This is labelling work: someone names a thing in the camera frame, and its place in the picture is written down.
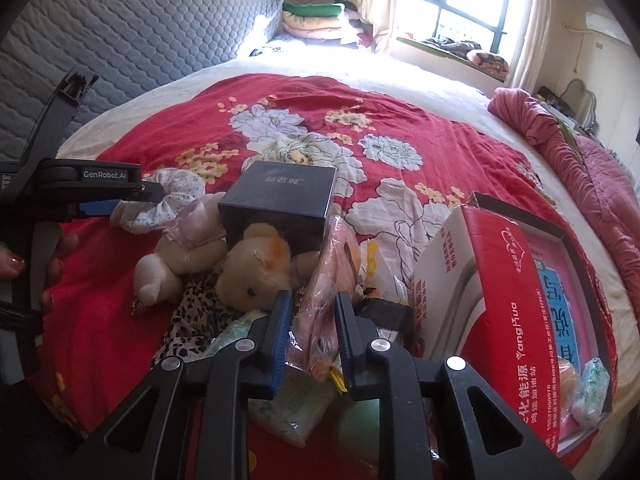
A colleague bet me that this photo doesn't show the shallow box tray pink bottom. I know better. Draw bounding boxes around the shallow box tray pink bottom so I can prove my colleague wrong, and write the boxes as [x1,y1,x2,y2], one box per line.
[465,191,617,457]

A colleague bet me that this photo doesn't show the chrome framed mirror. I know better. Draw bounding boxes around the chrome framed mirror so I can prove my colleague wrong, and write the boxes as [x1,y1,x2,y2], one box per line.
[559,77,599,127]

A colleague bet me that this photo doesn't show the tan teddy bear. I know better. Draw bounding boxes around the tan teddy bear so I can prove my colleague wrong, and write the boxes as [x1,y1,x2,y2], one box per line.
[215,222,321,314]

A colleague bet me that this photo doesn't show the cream curtain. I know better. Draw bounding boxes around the cream curtain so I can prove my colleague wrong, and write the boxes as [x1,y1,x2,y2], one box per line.
[357,0,407,54]
[506,0,567,92]

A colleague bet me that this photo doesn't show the white floral cloth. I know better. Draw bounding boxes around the white floral cloth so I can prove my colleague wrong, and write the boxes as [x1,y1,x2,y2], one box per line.
[110,167,207,236]

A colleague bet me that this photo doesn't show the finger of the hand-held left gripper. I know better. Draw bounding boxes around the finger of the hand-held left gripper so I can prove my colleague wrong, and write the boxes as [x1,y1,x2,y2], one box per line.
[135,180,167,203]
[65,199,122,221]

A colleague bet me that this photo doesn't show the dark clothes on sill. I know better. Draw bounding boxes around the dark clothes on sill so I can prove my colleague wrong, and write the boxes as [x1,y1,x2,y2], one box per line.
[420,37,482,59]

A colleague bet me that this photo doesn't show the cluttered dressing table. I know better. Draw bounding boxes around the cluttered dressing table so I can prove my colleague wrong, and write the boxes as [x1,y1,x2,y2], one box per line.
[534,84,601,137]

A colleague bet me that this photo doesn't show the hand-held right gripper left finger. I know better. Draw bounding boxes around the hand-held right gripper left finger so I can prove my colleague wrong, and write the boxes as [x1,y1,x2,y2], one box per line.
[70,290,293,480]

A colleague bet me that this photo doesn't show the green folded blanket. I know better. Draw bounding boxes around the green folded blanket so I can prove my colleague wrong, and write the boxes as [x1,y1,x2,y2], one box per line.
[282,1,346,19]

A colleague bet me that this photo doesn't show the white air conditioner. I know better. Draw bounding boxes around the white air conditioner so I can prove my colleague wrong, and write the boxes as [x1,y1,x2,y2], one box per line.
[581,11,629,44]

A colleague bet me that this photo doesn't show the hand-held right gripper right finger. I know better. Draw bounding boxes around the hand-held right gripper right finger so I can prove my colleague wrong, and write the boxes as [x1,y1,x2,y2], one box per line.
[334,291,576,480]

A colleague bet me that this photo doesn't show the pale green packet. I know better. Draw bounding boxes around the pale green packet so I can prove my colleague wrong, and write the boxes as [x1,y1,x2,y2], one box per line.
[339,394,382,467]

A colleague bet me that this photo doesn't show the pink quilt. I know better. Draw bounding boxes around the pink quilt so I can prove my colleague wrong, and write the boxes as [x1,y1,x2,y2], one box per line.
[487,87,640,307]

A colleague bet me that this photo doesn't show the small plush bear pink dress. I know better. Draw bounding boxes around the small plush bear pink dress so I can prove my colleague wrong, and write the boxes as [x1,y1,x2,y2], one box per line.
[134,192,229,307]

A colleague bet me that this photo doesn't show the red tissue packet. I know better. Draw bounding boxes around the red tissue packet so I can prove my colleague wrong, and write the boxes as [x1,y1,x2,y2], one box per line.
[410,205,565,462]

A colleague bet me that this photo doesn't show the grey quilted headboard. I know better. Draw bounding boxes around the grey quilted headboard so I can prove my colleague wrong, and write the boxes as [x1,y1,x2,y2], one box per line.
[0,0,289,162]

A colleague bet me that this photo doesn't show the pink plastic packet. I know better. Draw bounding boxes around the pink plastic packet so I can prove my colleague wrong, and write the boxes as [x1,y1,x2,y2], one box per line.
[292,215,363,387]

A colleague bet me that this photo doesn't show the green sill mat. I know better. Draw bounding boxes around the green sill mat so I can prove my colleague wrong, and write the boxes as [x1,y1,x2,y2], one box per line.
[396,36,507,82]

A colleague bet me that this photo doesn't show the bed with white sheet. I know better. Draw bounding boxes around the bed with white sheet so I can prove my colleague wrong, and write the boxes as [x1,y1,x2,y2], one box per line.
[55,42,640,411]

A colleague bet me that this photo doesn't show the small white tissue pack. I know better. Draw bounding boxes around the small white tissue pack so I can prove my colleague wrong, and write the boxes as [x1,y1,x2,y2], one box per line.
[570,357,612,424]

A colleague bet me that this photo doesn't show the yellow folded blanket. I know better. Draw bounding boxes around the yellow folded blanket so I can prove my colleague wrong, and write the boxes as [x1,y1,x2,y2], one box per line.
[282,10,347,29]

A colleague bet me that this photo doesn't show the white plastic bag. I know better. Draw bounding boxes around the white plastic bag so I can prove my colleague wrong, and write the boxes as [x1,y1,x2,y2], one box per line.
[357,239,410,306]

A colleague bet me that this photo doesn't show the tall white tissue pack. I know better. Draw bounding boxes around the tall white tissue pack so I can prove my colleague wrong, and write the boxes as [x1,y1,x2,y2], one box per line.
[247,375,337,449]

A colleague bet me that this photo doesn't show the person's left hand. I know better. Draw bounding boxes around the person's left hand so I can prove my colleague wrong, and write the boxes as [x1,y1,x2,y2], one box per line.
[0,232,81,313]

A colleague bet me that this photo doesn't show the mint green tissue pack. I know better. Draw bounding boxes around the mint green tissue pack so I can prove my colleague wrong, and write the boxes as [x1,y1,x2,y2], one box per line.
[219,310,269,362]

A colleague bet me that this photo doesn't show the dark blue box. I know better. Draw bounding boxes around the dark blue box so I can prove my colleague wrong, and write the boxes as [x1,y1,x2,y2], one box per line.
[217,161,337,254]

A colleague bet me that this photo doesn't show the peach folded blanket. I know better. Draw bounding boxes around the peach folded blanket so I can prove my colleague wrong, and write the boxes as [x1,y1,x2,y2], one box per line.
[284,25,362,47]

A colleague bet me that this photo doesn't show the black white patterned pillow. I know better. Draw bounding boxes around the black white patterned pillow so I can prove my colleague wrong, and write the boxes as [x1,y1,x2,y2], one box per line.
[249,34,302,59]

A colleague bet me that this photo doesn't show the floral cushion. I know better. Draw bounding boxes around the floral cushion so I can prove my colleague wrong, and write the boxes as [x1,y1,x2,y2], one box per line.
[465,50,510,79]

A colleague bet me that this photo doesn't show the leopard print scarf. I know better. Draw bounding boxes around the leopard print scarf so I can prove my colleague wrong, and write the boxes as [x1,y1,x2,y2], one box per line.
[151,271,251,367]

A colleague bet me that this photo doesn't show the red floral blanket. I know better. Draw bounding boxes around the red floral blanket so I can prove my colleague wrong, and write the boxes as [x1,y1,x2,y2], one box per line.
[25,74,621,441]

